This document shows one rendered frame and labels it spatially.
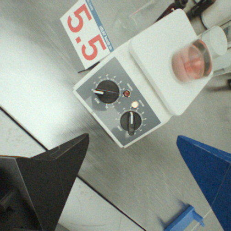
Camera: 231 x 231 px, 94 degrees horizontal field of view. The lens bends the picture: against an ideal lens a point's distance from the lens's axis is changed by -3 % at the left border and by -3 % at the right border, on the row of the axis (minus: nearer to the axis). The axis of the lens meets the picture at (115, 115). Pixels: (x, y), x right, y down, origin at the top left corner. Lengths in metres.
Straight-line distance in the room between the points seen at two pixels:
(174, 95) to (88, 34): 0.16
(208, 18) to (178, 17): 0.25
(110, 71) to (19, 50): 0.14
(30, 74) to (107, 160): 0.19
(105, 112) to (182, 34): 0.16
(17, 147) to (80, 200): 0.14
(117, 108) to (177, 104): 0.08
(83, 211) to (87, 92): 0.21
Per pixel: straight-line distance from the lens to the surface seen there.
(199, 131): 0.38
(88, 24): 0.22
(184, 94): 0.19
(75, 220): 0.27
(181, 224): 0.42
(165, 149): 0.29
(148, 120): 0.18
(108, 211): 0.28
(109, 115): 0.17
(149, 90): 0.17
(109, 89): 0.16
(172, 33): 0.21
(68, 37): 0.24
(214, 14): 0.47
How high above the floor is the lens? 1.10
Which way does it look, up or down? 69 degrees down
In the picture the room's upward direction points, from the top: 90 degrees clockwise
